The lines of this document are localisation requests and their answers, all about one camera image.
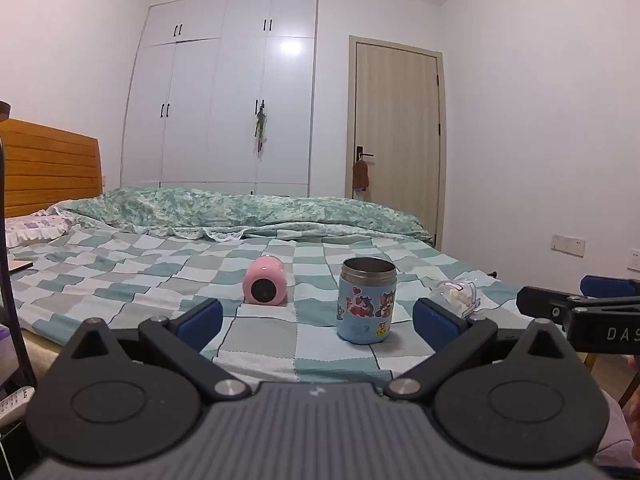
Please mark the checkered bed sheet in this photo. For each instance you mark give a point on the checkered bed sheet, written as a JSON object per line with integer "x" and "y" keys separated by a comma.
{"x": 150, "y": 280}

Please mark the beige wooden door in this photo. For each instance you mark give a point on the beige wooden door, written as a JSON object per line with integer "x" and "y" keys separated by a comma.
{"x": 397, "y": 135}

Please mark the colourful hanging ornament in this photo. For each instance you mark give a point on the colourful hanging ornament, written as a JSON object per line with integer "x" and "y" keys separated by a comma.
{"x": 260, "y": 127}

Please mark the brown flat book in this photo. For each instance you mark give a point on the brown flat book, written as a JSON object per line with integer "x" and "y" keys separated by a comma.
{"x": 20, "y": 266}

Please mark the wooden chair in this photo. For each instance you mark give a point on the wooden chair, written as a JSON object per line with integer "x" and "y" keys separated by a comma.
{"x": 602, "y": 370}

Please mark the clear plastic container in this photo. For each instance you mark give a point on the clear plastic container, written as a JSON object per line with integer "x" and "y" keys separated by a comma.
{"x": 456, "y": 294}

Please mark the white wall outlet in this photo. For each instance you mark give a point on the white wall outlet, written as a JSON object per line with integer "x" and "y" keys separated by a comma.
{"x": 635, "y": 260}
{"x": 567, "y": 245}

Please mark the person's right hand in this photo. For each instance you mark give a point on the person's right hand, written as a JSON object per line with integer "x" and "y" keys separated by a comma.
{"x": 635, "y": 361}

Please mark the green floral duvet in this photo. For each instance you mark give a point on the green floral duvet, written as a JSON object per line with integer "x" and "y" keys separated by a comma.
{"x": 240, "y": 210}

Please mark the white remote control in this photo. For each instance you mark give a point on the white remote control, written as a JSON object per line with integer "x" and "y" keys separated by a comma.
{"x": 15, "y": 401}

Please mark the blue cartoon steel cup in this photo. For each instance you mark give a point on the blue cartoon steel cup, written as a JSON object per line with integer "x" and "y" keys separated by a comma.
{"x": 366, "y": 305}

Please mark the wooden headboard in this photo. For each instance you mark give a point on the wooden headboard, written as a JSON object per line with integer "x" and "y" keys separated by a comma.
{"x": 50, "y": 170}

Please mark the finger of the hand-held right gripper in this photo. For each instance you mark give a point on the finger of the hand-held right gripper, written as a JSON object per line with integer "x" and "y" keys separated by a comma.
{"x": 542, "y": 301}
{"x": 607, "y": 287}

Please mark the pink cup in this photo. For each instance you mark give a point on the pink cup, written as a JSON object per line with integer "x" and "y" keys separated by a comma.
{"x": 266, "y": 280}

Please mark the white wardrobe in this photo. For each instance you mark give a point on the white wardrobe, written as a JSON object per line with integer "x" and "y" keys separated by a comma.
{"x": 220, "y": 100}

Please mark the pink clothing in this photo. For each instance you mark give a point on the pink clothing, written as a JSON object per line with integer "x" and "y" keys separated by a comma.
{"x": 617, "y": 430}

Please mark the purple patterned pillow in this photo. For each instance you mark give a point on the purple patterned pillow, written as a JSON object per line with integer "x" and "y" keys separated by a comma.
{"x": 35, "y": 225}

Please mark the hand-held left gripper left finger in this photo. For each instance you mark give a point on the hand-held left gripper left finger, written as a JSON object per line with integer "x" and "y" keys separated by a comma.
{"x": 202, "y": 322}

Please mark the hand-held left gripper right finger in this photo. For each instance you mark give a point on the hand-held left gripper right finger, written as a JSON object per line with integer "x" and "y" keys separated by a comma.
{"x": 434, "y": 322}

